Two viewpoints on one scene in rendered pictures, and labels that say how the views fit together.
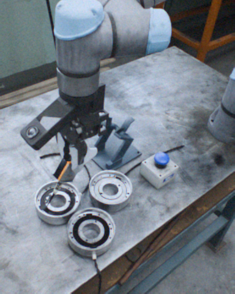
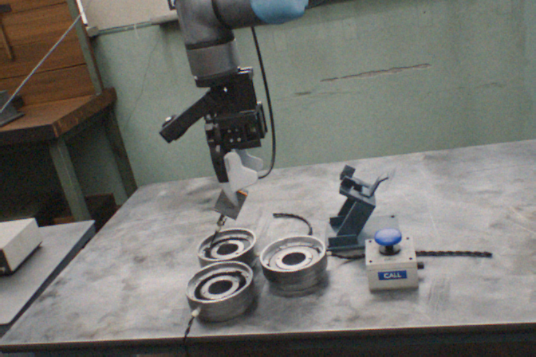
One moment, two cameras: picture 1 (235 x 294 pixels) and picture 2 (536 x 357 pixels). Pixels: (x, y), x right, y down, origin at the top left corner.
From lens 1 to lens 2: 67 cm
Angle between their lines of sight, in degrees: 54
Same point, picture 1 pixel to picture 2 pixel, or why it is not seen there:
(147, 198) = (340, 294)
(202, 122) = not seen: outside the picture
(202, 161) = (503, 284)
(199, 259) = not seen: outside the picture
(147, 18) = not seen: outside the picture
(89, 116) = (231, 114)
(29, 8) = (502, 96)
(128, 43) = (229, 1)
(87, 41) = (186, 1)
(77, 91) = (194, 68)
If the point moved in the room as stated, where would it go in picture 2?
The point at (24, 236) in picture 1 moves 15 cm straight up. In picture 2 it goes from (174, 273) to (151, 196)
